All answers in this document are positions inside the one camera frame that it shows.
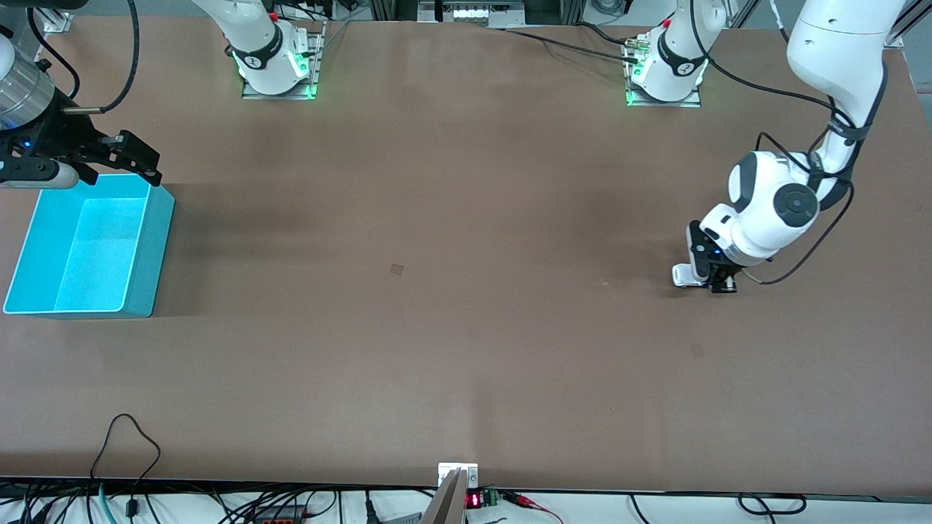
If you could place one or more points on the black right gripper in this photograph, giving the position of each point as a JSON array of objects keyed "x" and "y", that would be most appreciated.
[{"x": 52, "y": 135}]

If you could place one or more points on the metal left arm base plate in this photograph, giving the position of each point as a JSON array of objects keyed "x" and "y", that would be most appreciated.
[{"x": 662, "y": 103}]

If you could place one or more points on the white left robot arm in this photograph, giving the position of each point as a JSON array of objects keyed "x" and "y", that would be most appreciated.
[{"x": 837, "y": 44}]

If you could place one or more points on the white jeep toy black roof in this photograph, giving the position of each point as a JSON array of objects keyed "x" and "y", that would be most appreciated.
[{"x": 684, "y": 275}]

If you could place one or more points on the red clip lead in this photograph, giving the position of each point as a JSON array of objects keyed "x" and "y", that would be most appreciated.
[{"x": 528, "y": 502}]

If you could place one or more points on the grey aluminium mount bar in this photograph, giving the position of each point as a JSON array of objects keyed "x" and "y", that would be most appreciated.
[{"x": 445, "y": 502}]

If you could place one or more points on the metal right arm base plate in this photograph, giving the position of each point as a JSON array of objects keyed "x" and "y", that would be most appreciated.
[{"x": 314, "y": 65}]

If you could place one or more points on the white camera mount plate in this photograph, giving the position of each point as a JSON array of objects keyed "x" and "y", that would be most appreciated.
[{"x": 455, "y": 469}]

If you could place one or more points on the aluminium frame corner bracket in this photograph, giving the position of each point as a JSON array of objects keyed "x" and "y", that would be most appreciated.
[
  {"x": 895, "y": 40},
  {"x": 57, "y": 22}
]

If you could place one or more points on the turquoise plastic bin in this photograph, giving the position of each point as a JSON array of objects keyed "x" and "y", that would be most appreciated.
[{"x": 95, "y": 255}]

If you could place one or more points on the lit control box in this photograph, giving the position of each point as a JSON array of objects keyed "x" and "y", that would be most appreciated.
[{"x": 473, "y": 11}]

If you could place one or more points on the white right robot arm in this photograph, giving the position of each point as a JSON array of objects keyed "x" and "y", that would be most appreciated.
[{"x": 258, "y": 44}]

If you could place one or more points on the green terminal block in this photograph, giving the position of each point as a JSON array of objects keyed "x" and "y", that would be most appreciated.
[{"x": 490, "y": 498}]

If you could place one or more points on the red digit display module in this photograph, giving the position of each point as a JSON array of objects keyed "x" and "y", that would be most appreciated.
[{"x": 473, "y": 500}]

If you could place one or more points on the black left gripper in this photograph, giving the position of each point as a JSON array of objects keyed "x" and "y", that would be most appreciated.
[{"x": 722, "y": 276}]

